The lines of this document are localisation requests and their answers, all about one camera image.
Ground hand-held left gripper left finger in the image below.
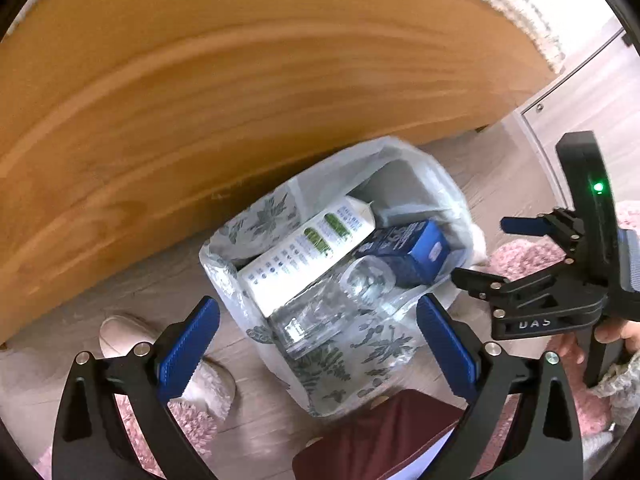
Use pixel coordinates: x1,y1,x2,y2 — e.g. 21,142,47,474
51,296,221,480

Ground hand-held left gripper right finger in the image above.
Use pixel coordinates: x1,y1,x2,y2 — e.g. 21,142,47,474
416,292,586,480

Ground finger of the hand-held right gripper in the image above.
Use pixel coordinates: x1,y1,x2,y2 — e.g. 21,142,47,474
500,208,586,261
451,262,596,308

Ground dark blue box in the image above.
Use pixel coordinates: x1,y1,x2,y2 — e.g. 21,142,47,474
357,220,451,288

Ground clear plastic container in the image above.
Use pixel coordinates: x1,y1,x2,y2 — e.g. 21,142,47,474
267,255,426,361

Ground white milk carton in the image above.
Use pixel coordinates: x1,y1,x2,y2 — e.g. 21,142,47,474
239,197,377,318

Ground leaf-print white trash bag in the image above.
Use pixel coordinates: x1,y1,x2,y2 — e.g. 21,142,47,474
199,136,488,418

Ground person's right hand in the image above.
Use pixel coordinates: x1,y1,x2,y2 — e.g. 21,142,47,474
547,320,640,366

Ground pink fuzzy pants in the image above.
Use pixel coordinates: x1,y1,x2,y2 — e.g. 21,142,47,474
35,200,640,480

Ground maroon cloth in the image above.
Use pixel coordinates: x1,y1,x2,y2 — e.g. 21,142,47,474
292,389,466,480

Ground checked lace-trimmed bedspread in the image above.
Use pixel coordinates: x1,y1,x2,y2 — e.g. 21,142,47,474
10,0,568,73

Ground wooden bed frame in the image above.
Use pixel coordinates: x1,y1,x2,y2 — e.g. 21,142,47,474
0,0,561,351

